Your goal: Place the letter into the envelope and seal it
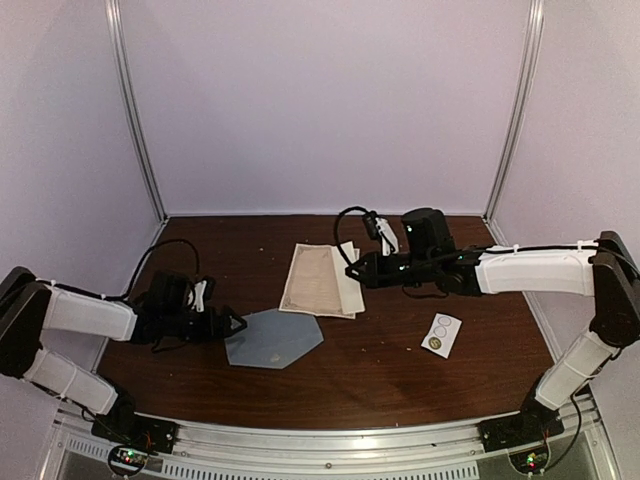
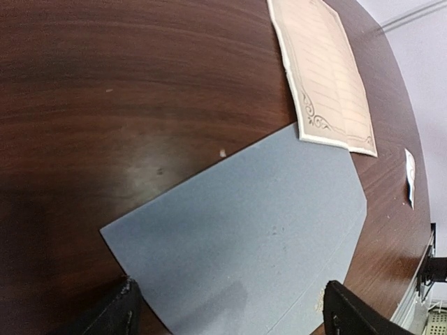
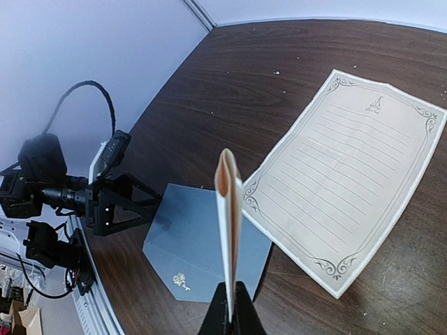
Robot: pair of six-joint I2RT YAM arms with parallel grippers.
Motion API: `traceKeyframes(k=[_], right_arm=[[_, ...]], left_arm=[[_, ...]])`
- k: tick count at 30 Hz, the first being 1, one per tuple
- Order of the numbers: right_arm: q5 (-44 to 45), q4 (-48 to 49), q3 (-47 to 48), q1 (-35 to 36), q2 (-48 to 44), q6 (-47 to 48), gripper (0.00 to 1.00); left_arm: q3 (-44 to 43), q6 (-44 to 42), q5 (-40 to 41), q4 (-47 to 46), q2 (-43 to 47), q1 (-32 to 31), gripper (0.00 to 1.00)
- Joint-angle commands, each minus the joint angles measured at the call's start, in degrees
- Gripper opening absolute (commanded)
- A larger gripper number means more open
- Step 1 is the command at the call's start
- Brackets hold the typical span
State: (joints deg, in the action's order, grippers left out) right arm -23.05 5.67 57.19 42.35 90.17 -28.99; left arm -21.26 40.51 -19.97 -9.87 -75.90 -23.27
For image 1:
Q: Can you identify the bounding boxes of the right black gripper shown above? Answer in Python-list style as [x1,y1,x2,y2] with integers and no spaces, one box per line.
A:
[347,251,437,289]

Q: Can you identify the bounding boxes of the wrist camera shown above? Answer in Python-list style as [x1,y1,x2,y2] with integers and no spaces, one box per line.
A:
[188,277,216,313]
[363,210,399,256]

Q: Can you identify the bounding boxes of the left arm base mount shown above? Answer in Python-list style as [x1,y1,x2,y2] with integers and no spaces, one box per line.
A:
[83,394,178,479]

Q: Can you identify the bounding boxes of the beige letter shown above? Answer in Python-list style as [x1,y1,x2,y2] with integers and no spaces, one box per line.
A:
[316,245,366,319]

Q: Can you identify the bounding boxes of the right black braided cable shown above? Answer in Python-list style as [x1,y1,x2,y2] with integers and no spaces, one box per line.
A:
[333,205,374,266]

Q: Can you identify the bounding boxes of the black braided cable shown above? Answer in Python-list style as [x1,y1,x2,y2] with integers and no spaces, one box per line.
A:
[333,205,374,266]
[124,239,201,306]

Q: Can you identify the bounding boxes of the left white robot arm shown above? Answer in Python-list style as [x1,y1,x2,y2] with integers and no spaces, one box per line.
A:
[1,266,247,444]

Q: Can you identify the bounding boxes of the front aluminium rail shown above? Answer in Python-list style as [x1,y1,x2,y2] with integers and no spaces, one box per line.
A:
[36,394,622,479]

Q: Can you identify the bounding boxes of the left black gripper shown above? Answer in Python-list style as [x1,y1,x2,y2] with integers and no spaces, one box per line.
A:
[162,306,246,347]

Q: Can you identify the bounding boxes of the left black braided cable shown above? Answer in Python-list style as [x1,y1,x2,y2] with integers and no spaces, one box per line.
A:
[124,239,201,306]

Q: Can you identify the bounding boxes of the ornate bordered paper sheet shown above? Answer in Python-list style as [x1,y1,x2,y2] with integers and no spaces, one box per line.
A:
[279,244,342,317]

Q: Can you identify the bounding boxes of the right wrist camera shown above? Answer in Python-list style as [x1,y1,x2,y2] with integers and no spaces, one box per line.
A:
[363,210,399,256]

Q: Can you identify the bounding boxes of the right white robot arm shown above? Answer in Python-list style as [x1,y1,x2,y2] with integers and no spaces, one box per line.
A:
[338,206,639,442]

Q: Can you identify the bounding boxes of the white sticker sheet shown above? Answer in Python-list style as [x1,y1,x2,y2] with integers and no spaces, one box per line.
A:
[421,313,462,359]

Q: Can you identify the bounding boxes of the right aluminium frame post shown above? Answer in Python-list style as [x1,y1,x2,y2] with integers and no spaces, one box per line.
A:
[483,0,545,225]

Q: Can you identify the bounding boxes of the left aluminium frame post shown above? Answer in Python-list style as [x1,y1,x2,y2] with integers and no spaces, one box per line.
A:
[104,0,168,222]

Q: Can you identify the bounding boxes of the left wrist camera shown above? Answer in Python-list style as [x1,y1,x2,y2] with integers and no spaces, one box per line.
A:
[188,277,216,313]

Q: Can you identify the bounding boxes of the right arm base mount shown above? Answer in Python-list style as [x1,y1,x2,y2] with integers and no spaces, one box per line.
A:
[478,398,564,476]

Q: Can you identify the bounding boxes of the aluminium frame post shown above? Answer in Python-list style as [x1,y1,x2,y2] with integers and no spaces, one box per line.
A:
[104,0,168,222]
[483,0,545,225]

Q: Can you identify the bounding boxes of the grey-blue envelope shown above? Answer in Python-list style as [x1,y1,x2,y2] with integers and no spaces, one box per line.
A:
[225,309,324,370]

